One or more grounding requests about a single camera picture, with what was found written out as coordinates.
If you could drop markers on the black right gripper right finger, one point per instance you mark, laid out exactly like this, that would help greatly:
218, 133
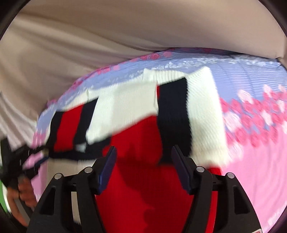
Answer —
219, 203

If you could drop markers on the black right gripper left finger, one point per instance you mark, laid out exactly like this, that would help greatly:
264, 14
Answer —
68, 203

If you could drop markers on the white red black knit sweater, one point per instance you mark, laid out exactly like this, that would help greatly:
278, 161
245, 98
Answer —
143, 119

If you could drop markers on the person's left hand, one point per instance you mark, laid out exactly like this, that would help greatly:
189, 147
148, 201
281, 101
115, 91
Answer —
25, 193

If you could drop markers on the green cloth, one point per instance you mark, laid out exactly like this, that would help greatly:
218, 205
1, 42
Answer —
3, 197

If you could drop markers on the beige curtain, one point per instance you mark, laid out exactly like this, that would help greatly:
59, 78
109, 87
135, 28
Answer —
49, 44

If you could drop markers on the pink floral bed sheet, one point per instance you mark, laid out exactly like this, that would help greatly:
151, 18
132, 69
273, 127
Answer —
252, 94

